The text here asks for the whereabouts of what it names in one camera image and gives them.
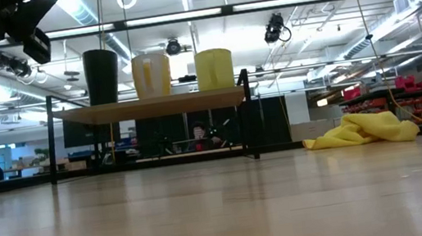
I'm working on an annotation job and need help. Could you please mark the tall black cup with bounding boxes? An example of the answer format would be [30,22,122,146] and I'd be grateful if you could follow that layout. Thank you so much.
[80,45,126,108]

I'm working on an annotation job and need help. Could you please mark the white mug orange inside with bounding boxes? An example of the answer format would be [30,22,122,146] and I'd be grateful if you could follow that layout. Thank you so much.
[129,49,175,101]

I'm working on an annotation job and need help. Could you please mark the yellow-green mug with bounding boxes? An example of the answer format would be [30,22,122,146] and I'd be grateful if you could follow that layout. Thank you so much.
[192,45,237,93]

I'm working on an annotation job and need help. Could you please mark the wooden shelf black legs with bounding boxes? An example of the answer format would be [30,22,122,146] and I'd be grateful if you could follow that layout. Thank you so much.
[39,66,262,189]

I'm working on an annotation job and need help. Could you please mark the person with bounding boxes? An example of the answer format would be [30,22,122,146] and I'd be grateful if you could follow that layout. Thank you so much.
[183,118,225,154]

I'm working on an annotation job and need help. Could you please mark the black partition panels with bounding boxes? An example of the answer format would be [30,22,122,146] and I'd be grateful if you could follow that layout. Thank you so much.
[133,93,294,165]

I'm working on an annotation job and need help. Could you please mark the yellow cloth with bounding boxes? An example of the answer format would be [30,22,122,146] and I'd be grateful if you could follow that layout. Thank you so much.
[298,103,422,158]

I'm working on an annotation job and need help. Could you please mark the red storage bins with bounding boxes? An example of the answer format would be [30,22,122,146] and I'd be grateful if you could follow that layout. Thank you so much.
[339,72,422,125]

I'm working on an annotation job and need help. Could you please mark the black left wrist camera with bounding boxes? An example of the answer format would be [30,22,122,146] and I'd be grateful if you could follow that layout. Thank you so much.
[19,26,54,68]

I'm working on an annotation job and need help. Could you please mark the silver ceiling duct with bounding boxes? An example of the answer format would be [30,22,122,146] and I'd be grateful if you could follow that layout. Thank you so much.
[56,0,134,70]

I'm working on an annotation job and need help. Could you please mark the black ceiling camera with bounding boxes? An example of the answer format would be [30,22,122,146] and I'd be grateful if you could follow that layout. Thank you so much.
[261,10,293,46]
[163,36,184,58]
[0,45,34,82]

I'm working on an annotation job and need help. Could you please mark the black overhead frame bar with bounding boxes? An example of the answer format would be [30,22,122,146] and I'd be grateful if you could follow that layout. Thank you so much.
[0,0,347,49]

